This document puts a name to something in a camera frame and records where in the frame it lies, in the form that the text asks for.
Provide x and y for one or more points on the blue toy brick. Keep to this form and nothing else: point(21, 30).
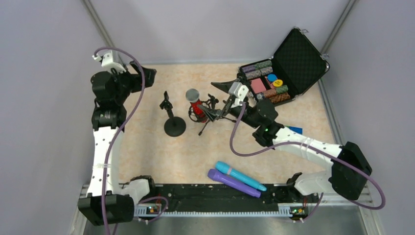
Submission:
point(296, 129)

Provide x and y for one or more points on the yellow round dealer chip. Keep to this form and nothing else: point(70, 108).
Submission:
point(278, 83)

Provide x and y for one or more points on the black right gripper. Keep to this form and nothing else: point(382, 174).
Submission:
point(234, 99)

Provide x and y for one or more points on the red white chip stack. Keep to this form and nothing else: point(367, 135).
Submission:
point(266, 94)

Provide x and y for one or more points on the purple chip stack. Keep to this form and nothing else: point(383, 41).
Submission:
point(248, 69)

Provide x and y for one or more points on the red glitter microphone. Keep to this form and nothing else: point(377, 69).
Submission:
point(195, 113)

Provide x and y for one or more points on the black tripod mic stand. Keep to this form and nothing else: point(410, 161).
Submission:
point(241, 77)

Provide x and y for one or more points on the black round base stand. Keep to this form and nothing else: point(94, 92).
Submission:
point(174, 126)

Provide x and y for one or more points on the orange black chip stack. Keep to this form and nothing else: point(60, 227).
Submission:
point(278, 98)

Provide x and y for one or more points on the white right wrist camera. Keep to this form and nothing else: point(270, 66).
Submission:
point(238, 92)

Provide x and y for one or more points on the green chip stack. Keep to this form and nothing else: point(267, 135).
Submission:
point(282, 89)

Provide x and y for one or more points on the blue round dealer chip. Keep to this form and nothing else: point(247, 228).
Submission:
point(271, 78)

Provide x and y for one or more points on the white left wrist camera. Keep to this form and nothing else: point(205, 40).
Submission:
point(110, 62)

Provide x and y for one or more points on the cyan toy microphone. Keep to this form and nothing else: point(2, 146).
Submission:
point(228, 170)

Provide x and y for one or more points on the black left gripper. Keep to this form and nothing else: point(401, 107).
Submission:
point(139, 75)

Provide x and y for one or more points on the purple toy microphone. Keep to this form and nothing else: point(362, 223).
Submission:
point(233, 183)

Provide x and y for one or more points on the black poker chip case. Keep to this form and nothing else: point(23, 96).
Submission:
point(297, 62)

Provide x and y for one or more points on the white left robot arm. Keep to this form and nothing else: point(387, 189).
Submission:
point(106, 201)

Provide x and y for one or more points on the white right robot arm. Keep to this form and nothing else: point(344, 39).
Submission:
point(346, 170)

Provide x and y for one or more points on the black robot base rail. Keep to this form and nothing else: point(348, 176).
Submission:
point(222, 200)

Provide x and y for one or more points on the shock mount tripod stand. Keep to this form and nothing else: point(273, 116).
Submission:
point(212, 114)

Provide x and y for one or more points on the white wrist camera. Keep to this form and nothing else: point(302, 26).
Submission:
point(110, 62)
point(238, 92)

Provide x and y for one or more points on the red playing card deck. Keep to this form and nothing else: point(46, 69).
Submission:
point(257, 85)

